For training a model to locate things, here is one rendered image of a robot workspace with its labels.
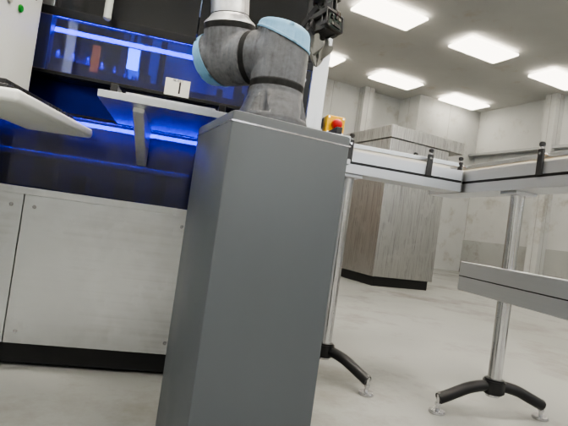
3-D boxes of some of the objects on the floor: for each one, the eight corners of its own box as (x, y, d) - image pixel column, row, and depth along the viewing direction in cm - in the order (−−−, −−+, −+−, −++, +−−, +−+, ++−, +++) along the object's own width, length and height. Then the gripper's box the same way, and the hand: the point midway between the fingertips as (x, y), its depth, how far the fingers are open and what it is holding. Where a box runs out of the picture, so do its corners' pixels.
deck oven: (445, 292, 637) (465, 143, 642) (370, 286, 585) (392, 123, 590) (375, 275, 780) (391, 152, 785) (310, 268, 729) (328, 137, 734)
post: (264, 380, 180) (341, -156, 185) (280, 382, 181) (355, -151, 186) (268, 387, 173) (346, -168, 179) (283, 388, 175) (361, -163, 180)
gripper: (326, -15, 136) (320, 52, 131) (347, 1, 141) (342, 65, 137) (305, -3, 142) (299, 62, 138) (326, 12, 148) (320, 74, 143)
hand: (314, 62), depth 140 cm, fingers closed
